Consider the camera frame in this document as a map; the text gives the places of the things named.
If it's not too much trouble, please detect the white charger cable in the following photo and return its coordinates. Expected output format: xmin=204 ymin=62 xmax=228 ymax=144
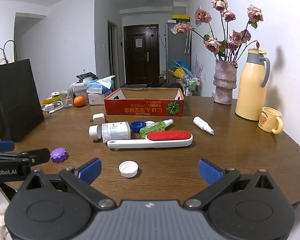
xmin=41 ymin=101 xmax=64 ymax=114

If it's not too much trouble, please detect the blue ridged bottle cap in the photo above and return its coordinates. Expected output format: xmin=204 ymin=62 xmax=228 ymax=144
xmin=130 ymin=121 xmax=147 ymax=133

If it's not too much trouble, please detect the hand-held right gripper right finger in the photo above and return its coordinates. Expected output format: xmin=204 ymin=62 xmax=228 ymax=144
xmin=184 ymin=158 xmax=278 ymax=210

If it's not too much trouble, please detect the pink textured vase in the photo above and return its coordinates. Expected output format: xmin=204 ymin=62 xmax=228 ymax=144
xmin=213 ymin=59 xmax=238 ymax=105

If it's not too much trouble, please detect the small white dropper bottle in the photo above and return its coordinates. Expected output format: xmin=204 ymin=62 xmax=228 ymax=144
xmin=193 ymin=116 xmax=215 ymax=135

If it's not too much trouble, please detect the green spray bottle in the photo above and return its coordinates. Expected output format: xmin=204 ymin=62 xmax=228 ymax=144
xmin=139 ymin=119 xmax=174 ymax=138

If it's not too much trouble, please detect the orange fruit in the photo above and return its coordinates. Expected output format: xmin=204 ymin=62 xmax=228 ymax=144
xmin=73 ymin=96 xmax=85 ymax=108

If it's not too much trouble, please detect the blue tissue pack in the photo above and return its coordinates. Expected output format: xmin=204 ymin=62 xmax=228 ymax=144
xmin=86 ymin=75 xmax=115 ymax=95

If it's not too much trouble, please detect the red orange cardboard box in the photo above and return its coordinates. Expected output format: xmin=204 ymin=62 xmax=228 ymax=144
xmin=104 ymin=88 xmax=185 ymax=117

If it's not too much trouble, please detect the metal trolley with bottles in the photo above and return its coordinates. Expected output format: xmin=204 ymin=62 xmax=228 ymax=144
xmin=182 ymin=76 xmax=203 ymax=97

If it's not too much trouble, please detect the purple wing wall decoration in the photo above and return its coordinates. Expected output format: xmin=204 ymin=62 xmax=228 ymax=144
xmin=194 ymin=55 xmax=204 ymax=77

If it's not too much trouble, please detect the black folding stand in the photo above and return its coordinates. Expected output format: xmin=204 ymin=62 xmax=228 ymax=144
xmin=76 ymin=72 xmax=98 ymax=82

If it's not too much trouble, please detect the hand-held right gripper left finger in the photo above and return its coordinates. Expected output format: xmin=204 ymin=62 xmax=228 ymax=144
xmin=22 ymin=158 xmax=117 ymax=210

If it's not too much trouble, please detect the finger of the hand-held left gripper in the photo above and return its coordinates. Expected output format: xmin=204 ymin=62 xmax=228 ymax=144
xmin=0 ymin=148 xmax=51 ymax=167
xmin=0 ymin=141 xmax=15 ymax=153

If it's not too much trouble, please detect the grey refrigerator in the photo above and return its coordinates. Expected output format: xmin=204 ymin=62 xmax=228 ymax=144
xmin=165 ymin=21 xmax=192 ymax=77

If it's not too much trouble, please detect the yellow bear print mug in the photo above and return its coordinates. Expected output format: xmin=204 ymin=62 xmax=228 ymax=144
xmin=258 ymin=106 xmax=284 ymax=135

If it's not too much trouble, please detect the yellow flat packet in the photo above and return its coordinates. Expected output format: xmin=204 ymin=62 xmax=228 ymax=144
xmin=40 ymin=96 xmax=62 ymax=105

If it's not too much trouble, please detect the blue folded frame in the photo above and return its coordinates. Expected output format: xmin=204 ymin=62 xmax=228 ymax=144
xmin=172 ymin=60 xmax=192 ymax=74

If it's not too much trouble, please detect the white plug adapter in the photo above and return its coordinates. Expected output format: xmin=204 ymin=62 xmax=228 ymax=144
xmin=89 ymin=114 xmax=107 ymax=126

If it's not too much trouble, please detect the dark brown entrance door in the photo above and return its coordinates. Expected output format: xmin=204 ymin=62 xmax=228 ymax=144
xmin=123 ymin=24 xmax=159 ymax=85

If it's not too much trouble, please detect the white lint brush red pad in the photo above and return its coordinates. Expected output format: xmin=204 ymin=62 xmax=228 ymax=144
xmin=107 ymin=130 xmax=193 ymax=151

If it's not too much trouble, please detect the white ridged bottle cap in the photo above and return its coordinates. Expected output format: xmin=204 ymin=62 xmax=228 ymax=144
xmin=119 ymin=161 xmax=139 ymax=178

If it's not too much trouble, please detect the yellow thermos jug grey handle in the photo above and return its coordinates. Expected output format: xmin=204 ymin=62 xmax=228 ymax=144
xmin=235 ymin=49 xmax=270 ymax=122

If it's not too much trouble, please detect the bunch of dried pink roses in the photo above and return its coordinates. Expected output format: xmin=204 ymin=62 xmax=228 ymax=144
xmin=174 ymin=0 xmax=265 ymax=63

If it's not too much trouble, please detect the purple ridged bottle cap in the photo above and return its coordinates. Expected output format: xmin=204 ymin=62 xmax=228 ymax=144
xmin=50 ymin=148 xmax=69 ymax=164

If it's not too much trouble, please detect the clear glass cup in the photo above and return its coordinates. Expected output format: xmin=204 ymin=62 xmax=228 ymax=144
xmin=59 ymin=88 xmax=74 ymax=109

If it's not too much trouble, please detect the white folded umbrella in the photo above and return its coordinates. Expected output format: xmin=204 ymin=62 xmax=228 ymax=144
xmin=184 ymin=22 xmax=192 ymax=54

